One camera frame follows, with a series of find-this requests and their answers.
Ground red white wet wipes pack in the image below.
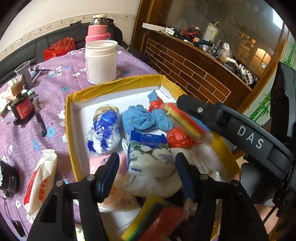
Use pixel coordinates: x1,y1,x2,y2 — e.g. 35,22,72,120
23,149,57,218

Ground blue rose tissue pack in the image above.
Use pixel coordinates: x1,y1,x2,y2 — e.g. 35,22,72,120
127,130,175,178

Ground red blue cloth pack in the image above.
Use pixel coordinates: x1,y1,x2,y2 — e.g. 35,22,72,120
161,102,213,144

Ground blue cloth red bag bundle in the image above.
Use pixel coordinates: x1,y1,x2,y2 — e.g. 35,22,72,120
147,90,174,132

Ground pink rose tissue pack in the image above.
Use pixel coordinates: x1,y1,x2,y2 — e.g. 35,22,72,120
98,153,139,212

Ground white plastic bag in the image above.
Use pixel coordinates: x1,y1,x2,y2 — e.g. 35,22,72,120
123,144,231,198

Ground blue white tissue roll pack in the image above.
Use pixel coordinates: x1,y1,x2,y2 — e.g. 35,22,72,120
87,105,121,156

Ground rainbow striped cloth pack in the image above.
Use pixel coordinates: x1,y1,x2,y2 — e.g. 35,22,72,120
120,196,189,241

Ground red plastic bag ball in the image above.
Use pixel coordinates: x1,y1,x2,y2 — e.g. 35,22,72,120
166,128,196,149

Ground black pen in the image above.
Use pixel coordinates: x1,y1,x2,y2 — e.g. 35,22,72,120
33,95,47,137

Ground yellow cardboard box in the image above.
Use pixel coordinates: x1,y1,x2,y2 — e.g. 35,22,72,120
64,74,241,241

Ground blue towel ball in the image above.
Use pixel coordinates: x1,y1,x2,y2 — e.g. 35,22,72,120
121,104,154,133

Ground black round motor device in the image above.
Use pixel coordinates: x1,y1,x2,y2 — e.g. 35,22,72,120
0,161,20,194

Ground black ink bottle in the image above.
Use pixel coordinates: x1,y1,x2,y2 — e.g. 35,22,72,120
10,81,35,126

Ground wooden brick pattern counter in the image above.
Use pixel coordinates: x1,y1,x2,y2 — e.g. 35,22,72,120
132,1,290,113

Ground purple floral tablecloth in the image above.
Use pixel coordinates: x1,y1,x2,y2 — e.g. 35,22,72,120
0,45,159,241

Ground white gloves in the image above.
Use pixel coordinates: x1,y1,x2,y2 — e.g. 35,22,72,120
1,78,18,115

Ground black pliers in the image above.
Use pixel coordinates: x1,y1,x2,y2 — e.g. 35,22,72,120
31,65,51,83

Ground white kettle on counter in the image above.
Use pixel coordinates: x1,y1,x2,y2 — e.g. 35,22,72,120
203,21,220,42

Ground white plastic jar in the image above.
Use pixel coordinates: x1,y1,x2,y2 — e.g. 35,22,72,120
85,40,118,85

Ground clear plastic cup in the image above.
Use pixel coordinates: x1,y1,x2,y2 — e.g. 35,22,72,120
15,60,33,89

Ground red plastic bag on sofa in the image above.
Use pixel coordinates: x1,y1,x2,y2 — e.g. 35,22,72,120
44,37,76,61

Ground black leather sofa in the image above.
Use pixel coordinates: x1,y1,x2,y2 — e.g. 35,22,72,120
0,21,123,85

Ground pink sleeved thermos bottle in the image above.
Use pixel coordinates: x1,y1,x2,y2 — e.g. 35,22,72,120
85,14,110,44

